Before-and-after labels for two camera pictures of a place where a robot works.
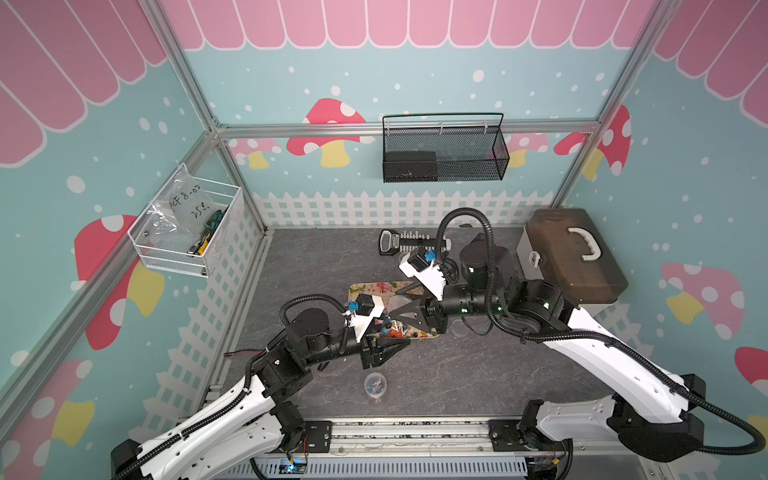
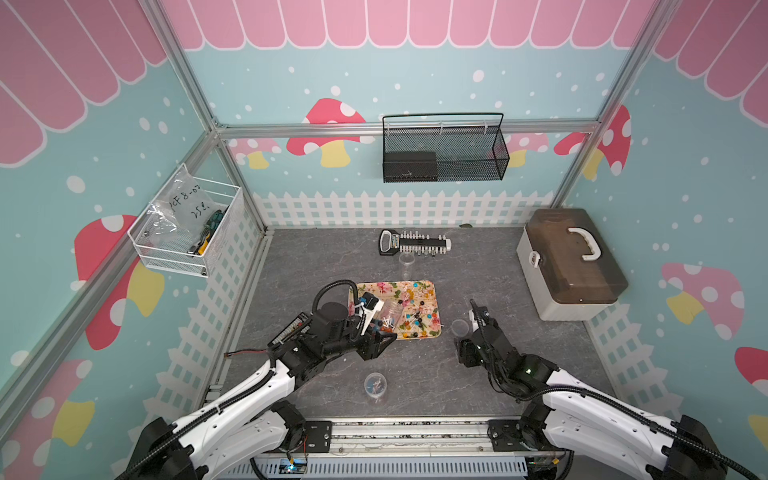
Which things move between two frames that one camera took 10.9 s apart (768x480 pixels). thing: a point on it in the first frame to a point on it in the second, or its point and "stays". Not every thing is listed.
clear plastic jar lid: (459, 328) stays
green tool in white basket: (211, 224) stays
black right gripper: (428, 310) to (466, 348)
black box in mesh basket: (406, 166) stays
